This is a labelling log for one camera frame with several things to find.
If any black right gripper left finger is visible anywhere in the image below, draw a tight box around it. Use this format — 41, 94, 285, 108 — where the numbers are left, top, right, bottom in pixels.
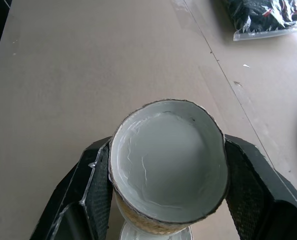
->
28, 136, 114, 240

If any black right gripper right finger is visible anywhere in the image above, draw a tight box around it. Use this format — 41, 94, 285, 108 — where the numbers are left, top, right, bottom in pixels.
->
222, 133, 297, 240

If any woven pattern paper cup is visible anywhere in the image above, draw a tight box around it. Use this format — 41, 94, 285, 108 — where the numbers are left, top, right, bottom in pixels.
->
107, 98, 230, 236

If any clear bag of dark items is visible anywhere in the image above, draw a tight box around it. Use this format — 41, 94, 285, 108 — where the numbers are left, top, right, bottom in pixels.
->
220, 0, 297, 42

